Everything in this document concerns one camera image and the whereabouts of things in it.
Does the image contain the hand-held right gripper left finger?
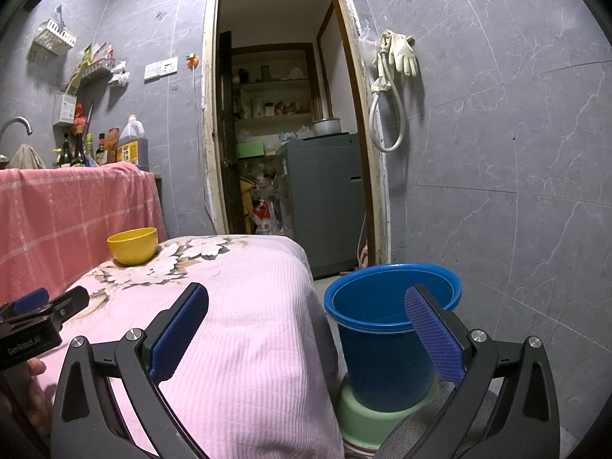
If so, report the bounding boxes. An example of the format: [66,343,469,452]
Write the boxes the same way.
[50,282,210,459]

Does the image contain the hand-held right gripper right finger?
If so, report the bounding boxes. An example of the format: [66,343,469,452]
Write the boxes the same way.
[378,284,560,459]

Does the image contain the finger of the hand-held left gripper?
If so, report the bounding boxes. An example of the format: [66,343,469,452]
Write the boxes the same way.
[10,286,90,329]
[0,288,50,321]

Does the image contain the blue plastic bucket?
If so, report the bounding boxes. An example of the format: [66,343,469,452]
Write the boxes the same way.
[324,263,463,413]

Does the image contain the person's left hand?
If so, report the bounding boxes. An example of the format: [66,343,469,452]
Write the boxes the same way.
[26,358,54,436]

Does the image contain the yellow bowl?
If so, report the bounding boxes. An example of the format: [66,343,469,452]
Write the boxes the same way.
[106,228,158,267]

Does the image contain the pink floral table cover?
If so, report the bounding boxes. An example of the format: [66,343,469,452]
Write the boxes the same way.
[29,234,345,459]

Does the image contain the pink plaid cloth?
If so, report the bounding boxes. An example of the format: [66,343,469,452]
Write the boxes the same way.
[0,161,168,304]

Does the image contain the green plastic stool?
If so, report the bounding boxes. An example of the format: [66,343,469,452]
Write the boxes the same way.
[335,375,450,450]

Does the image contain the white red sack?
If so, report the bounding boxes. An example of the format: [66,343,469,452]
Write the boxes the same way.
[251,198,278,236]

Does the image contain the beige rag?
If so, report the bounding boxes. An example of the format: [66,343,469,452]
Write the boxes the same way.
[7,143,47,169]

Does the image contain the yellow bag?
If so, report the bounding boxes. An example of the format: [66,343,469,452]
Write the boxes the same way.
[240,177,256,235]

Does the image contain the large cooking oil bottle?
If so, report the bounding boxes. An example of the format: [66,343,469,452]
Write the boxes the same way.
[116,115,149,170]

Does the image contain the grey washing machine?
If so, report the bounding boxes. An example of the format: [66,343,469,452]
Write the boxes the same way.
[276,132,366,279]

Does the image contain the metal faucet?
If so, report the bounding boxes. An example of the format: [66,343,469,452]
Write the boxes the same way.
[0,116,33,146]

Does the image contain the metal pot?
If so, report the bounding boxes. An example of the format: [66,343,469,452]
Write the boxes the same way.
[312,117,342,137]

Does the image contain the white plastic bag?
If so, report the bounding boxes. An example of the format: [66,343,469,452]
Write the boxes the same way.
[109,60,131,87]

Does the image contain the seasoning packets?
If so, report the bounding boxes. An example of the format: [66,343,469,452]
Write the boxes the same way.
[79,43,116,68]

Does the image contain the wooden storage shelf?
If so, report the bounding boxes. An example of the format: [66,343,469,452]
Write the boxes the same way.
[231,43,321,144]

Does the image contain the cream rubber gloves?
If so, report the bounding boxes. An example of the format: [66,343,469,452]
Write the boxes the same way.
[380,30,418,76]

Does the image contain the clear hanging plastic bag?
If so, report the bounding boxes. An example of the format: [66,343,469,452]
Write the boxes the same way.
[358,16,383,58]

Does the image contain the white wall box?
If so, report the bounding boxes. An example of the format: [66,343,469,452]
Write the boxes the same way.
[52,92,78,127]

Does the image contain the wooden door frame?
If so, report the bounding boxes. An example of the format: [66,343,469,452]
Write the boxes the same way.
[201,0,393,269]

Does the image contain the white hose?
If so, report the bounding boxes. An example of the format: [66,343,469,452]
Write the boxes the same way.
[369,57,406,153]

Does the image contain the wall shelf rack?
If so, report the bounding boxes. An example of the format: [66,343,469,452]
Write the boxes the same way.
[81,60,116,80]

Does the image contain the white wall basket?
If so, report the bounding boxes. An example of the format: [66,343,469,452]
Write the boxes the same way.
[29,18,78,55]

